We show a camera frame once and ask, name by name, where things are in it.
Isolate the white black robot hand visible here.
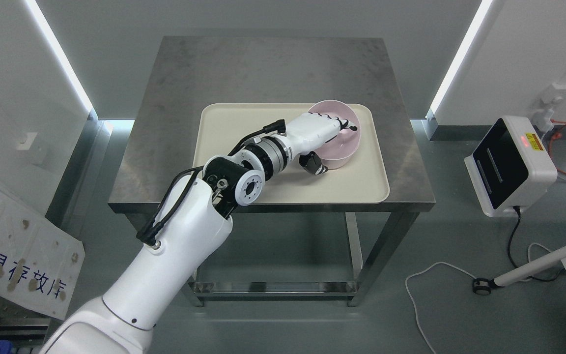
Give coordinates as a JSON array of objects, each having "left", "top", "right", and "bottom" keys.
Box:
[{"left": 281, "top": 112, "right": 357, "bottom": 176}]

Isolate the pink bowl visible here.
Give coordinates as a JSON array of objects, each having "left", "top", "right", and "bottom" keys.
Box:
[{"left": 308, "top": 99, "right": 362, "bottom": 170}]

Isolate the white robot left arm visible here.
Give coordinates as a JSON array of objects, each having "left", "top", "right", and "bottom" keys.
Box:
[{"left": 40, "top": 119, "right": 287, "bottom": 354}]

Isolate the cream plastic tray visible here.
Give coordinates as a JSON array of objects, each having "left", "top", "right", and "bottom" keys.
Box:
[{"left": 193, "top": 103, "right": 390, "bottom": 205}]

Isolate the stainless steel table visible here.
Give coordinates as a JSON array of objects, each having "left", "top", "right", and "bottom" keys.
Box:
[{"left": 109, "top": 36, "right": 435, "bottom": 307}]

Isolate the white black charging device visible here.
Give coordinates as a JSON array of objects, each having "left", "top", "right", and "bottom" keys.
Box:
[{"left": 464, "top": 115, "right": 559, "bottom": 217}]

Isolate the white stand leg with caster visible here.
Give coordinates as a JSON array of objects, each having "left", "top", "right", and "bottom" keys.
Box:
[{"left": 472, "top": 246, "right": 566, "bottom": 295}]

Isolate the white sign board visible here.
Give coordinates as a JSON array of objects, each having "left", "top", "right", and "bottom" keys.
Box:
[{"left": 0, "top": 184, "right": 85, "bottom": 320}]

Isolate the black power cable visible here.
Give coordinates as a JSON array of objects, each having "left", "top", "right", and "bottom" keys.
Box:
[{"left": 507, "top": 206, "right": 565, "bottom": 283}]

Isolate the white wall socket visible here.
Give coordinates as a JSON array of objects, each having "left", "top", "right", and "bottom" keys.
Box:
[{"left": 531, "top": 82, "right": 566, "bottom": 134}]

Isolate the white floor cable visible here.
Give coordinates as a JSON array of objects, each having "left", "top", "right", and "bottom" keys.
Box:
[{"left": 405, "top": 243, "right": 554, "bottom": 354}]

